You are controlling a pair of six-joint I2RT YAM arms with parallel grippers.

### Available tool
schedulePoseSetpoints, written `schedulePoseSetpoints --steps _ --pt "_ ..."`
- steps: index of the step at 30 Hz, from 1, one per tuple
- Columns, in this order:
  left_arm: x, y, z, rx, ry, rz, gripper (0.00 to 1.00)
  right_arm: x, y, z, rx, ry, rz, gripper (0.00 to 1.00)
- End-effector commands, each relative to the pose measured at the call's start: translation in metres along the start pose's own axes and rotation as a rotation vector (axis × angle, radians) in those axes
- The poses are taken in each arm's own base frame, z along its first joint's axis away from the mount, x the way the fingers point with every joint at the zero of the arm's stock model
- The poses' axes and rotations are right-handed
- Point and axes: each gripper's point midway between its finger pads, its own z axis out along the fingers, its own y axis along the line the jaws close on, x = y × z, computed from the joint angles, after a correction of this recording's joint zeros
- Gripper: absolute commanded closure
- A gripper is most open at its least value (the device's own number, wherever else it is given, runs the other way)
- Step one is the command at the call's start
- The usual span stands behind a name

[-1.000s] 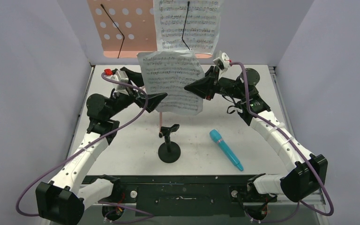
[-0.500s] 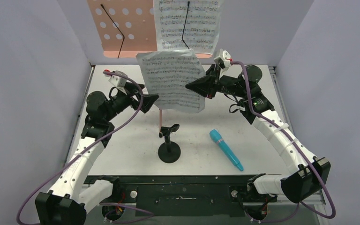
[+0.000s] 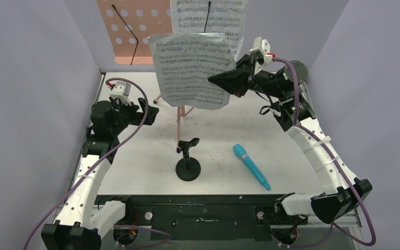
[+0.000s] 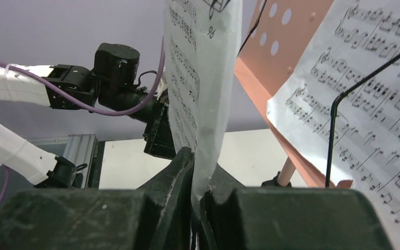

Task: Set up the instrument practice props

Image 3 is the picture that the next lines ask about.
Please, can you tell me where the turquoise toy microphone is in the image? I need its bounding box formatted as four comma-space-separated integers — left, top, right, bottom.
232, 144, 271, 191

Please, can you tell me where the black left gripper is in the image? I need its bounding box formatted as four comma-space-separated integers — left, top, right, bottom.
110, 97, 158, 135

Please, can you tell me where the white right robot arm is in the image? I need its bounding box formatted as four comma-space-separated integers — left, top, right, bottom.
208, 55, 372, 224

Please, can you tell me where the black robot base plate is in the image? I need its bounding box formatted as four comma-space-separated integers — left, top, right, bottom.
65, 194, 344, 242

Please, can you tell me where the aluminium frame rail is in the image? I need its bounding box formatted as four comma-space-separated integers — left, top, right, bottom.
49, 203, 363, 229

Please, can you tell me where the white sheet music paper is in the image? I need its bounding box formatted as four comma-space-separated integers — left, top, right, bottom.
170, 0, 249, 59
147, 33, 236, 110

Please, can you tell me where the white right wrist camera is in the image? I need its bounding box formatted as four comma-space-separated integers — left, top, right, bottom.
249, 36, 273, 75

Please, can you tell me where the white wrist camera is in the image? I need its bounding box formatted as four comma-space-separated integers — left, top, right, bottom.
249, 36, 273, 75
109, 81, 132, 106

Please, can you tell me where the black microphone stand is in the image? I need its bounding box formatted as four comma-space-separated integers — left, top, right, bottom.
176, 137, 201, 182

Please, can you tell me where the pink perforated music stand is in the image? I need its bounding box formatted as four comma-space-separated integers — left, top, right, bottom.
96, 0, 239, 154

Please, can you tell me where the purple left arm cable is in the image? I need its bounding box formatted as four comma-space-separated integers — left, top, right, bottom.
22, 77, 173, 250

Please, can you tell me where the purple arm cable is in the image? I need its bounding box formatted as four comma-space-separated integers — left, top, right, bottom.
272, 57, 377, 249
22, 77, 173, 250

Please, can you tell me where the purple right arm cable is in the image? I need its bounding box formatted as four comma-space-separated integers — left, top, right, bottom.
272, 57, 377, 249

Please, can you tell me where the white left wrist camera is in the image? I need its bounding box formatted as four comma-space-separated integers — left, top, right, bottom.
109, 81, 132, 106

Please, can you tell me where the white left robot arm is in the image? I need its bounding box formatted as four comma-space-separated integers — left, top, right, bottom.
41, 98, 159, 249

